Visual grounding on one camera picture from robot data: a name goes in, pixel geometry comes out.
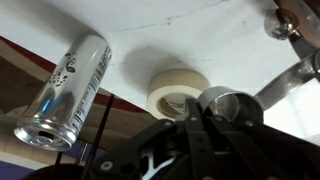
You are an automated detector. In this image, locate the silver measuring spoon set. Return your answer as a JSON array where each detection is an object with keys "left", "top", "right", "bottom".
[{"left": 196, "top": 8, "right": 320, "bottom": 125}]

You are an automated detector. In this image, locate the beige masking tape roll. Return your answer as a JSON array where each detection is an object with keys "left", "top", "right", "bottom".
[{"left": 146, "top": 68, "right": 212, "bottom": 121}]

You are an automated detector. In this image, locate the silver white drink can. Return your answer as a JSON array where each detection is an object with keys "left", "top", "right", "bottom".
[{"left": 13, "top": 33, "right": 113, "bottom": 153}]

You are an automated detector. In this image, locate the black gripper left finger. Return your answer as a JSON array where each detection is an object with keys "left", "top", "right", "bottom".
[{"left": 89, "top": 98, "right": 218, "bottom": 180}]

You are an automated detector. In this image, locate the large white paper sheet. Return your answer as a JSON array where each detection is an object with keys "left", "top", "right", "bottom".
[{"left": 0, "top": 0, "right": 320, "bottom": 139}]

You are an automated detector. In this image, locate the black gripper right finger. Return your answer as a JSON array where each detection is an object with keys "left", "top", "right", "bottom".
[{"left": 204, "top": 114, "right": 320, "bottom": 180}]

